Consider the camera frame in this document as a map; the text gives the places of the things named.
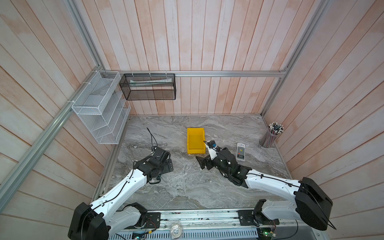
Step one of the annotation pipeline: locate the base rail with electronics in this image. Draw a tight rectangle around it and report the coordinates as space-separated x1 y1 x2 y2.
111 208 329 240

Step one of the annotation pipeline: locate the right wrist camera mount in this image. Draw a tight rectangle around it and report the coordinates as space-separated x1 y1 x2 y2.
205 140 218 160

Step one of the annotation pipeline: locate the black wire mesh basket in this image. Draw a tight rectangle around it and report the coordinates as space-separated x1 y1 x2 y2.
119 73 177 101

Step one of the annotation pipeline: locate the aluminium frame rail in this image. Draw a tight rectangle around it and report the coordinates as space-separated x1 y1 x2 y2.
1 1 331 212

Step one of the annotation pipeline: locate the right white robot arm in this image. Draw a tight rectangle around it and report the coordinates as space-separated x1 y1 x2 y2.
196 148 335 231

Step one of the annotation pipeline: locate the yellow plastic bin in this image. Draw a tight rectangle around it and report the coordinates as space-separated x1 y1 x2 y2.
187 128 206 155

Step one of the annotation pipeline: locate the white wire mesh shelf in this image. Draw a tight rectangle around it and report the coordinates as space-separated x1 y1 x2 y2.
72 71 131 145

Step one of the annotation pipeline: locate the white remote control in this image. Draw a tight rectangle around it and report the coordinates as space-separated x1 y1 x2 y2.
236 143 246 162

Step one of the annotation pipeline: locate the pencil cup with pencils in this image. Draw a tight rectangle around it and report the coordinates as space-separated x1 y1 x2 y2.
260 122 284 148

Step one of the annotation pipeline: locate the black camera cable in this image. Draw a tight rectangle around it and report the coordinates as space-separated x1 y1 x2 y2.
146 127 159 151

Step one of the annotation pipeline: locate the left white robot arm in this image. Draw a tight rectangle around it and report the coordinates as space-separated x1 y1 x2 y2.
68 147 173 240

